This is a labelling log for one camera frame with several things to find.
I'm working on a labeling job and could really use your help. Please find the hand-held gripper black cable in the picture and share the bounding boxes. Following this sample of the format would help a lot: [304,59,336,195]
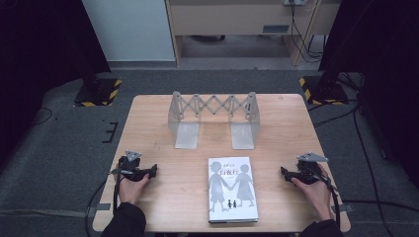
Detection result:
[312,167,341,228]
[84,172,125,237]

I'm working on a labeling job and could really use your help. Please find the black stand base striped edge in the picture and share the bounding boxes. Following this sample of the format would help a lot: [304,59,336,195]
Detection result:
[298,75,350,107]
[73,77,123,108]

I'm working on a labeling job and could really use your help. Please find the black curtain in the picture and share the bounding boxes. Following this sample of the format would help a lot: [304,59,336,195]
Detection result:
[318,0,419,181]
[0,0,112,166]

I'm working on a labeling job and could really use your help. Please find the grey tape strip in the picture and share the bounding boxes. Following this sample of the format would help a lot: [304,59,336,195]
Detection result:
[0,208,97,219]

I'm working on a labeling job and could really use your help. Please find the light wooden desk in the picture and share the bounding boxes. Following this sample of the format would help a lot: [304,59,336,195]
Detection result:
[164,0,342,68]

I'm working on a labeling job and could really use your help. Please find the right hand-held gripper black cable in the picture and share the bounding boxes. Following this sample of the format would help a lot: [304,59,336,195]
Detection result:
[312,167,341,228]

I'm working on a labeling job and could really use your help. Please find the hanging black cables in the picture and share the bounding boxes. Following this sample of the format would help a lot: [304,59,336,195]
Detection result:
[289,0,326,64]

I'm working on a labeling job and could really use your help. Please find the person's right hand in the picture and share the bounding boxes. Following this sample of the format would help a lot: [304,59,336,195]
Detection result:
[291,164,334,222]

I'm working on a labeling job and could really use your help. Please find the left hand-held gripper black cable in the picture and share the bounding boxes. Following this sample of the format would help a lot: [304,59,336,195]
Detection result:
[84,172,125,237]

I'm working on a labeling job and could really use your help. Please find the white panel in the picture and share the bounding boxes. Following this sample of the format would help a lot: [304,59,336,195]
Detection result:
[81,0,176,63]

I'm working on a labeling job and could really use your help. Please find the person's left hand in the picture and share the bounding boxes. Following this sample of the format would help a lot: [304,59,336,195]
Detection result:
[118,174,151,205]

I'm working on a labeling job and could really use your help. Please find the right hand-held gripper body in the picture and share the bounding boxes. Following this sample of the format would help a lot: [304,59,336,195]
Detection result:
[293,151,329,186]

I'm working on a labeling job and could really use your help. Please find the black tape floor mark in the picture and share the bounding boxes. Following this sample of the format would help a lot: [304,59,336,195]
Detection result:
[101,121,120,144]

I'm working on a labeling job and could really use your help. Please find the expandable grey metal book rack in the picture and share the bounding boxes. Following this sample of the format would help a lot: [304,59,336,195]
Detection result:
[167,91,262,151]

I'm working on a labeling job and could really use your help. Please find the black floor cable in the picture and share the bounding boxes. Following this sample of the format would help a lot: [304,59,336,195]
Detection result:
[352,105,396,237]
[342,198,419,212]
[312,104,360,128]
[30,107,53,126]

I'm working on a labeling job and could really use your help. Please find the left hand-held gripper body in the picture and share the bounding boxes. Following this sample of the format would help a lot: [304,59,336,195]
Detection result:
[111,150,149,182]

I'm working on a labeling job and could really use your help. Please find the white book with grey figures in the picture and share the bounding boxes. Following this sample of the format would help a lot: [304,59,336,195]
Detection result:
[207,156,260,225]

